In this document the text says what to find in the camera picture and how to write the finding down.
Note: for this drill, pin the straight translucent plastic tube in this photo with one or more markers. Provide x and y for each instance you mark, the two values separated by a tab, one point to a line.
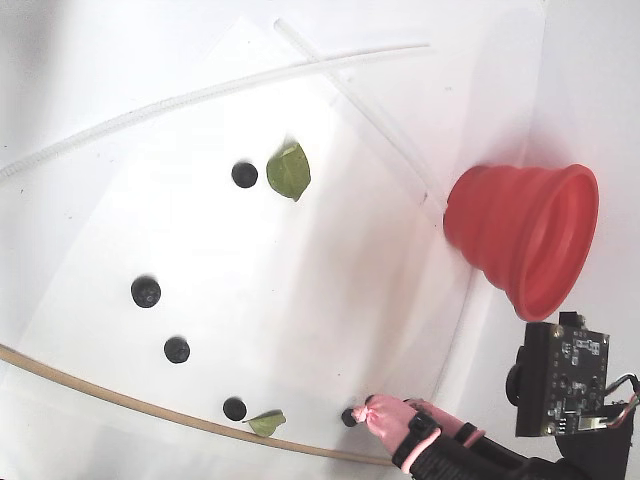
297	41

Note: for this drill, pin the thin wooden rod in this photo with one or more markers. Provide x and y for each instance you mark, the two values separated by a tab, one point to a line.
150	407

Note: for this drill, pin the pink-tipped black gripper finger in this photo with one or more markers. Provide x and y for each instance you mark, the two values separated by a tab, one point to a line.
450	417
390	417

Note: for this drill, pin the white paper sheet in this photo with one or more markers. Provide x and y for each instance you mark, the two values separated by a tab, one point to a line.
250	275

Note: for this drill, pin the black camera circuit board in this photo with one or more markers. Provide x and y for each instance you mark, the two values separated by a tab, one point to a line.
565	380

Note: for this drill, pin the red collapsible silicone cup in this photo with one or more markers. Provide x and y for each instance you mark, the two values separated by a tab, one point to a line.
500	225

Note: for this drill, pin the black round knob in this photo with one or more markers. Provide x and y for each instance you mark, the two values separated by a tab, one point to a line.
244	175

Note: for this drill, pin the dark blue blueberry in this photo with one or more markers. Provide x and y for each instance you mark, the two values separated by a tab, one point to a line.
234	409
145	292
176	350
347	419

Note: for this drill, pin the green leaf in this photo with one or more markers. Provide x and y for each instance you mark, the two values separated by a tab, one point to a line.
263	424
287	172

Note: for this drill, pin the long braided translucent tube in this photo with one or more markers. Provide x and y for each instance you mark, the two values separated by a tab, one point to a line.
150	107

